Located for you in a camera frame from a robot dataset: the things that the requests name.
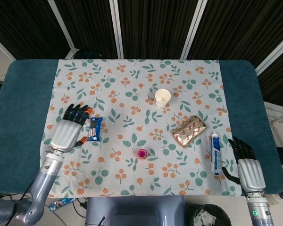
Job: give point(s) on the floral leaf berry tablecloth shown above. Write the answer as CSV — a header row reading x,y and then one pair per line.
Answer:
x,y
132,77

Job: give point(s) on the black chair back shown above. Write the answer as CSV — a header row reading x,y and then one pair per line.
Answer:
x,y
88,54

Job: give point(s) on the black power plug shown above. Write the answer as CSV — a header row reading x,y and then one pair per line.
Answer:
x,y
83,204

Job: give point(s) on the plain blue snack packet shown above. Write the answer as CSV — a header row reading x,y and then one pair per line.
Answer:
x,y
88,116

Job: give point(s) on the blue cookie packet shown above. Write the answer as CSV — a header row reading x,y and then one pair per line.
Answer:
x,y
95,129

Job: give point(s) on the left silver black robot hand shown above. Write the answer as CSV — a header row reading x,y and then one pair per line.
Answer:
x,y
66,135

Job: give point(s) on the dark folding screen white frame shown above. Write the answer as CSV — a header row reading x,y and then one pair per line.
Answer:
x,y
155,23

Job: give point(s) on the white metal stand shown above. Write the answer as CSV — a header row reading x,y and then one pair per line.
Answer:
x,y
280,116

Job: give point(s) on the gold foil snack package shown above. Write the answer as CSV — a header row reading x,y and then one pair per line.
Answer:
x,y
189,130

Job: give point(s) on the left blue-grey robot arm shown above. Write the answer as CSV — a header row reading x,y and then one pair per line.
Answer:
x,y
46,179

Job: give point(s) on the black trash bin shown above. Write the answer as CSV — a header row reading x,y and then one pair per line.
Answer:
x,y
210,216

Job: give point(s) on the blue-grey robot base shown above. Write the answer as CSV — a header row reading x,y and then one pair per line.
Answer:
x,y
132,212

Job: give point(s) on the pink plastic cup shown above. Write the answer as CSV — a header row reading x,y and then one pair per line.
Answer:
x,y
142,154

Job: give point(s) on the teal table cover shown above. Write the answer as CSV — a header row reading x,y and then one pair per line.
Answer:
x,y
21,106

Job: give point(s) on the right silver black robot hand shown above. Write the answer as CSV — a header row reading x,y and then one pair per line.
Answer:
x,y
251,175

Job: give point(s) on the white paper cup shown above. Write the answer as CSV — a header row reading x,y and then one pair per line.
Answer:
x,y
162,96

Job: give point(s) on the white blue toothpaste tube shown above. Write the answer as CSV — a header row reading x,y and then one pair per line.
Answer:
x,y
216,153

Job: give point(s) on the blue wrapper on floor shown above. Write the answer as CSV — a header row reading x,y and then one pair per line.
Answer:
x,y
61,203

